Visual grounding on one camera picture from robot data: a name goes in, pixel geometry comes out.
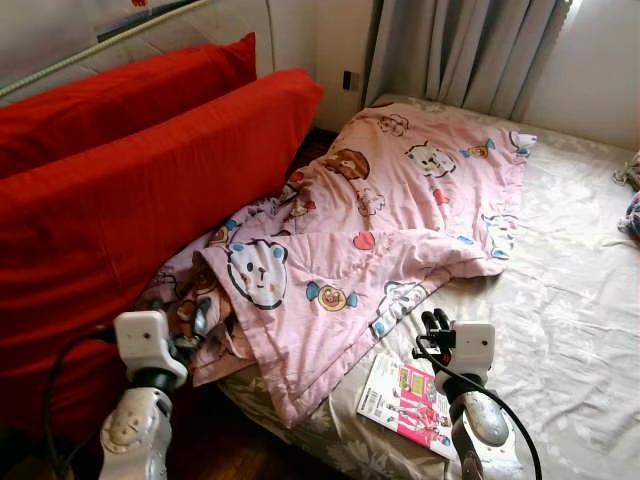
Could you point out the black wall socket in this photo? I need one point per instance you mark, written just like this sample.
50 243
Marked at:
349 81

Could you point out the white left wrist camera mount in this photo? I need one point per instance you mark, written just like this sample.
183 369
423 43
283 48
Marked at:
145 345

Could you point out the red sofa cushion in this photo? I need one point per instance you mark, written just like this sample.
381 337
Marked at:
120 100
150 220

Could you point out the grey leaf print bed sheet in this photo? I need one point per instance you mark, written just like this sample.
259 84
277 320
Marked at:
560 300

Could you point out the pink cartoon print blanket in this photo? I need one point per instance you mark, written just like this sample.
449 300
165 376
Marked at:
400 200

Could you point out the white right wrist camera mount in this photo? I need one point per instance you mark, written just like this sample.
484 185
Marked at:
474 348

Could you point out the pink white comic book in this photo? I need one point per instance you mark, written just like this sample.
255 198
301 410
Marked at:
405 400

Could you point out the grey cloth bundle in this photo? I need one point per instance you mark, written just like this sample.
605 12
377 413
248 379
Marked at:
632 172

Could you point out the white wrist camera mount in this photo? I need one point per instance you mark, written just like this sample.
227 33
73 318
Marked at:
145 345
474 348

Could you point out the grey curtain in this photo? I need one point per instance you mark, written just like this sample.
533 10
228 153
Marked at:
460 50

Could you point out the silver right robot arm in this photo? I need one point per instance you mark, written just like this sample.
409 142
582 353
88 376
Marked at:
480 420

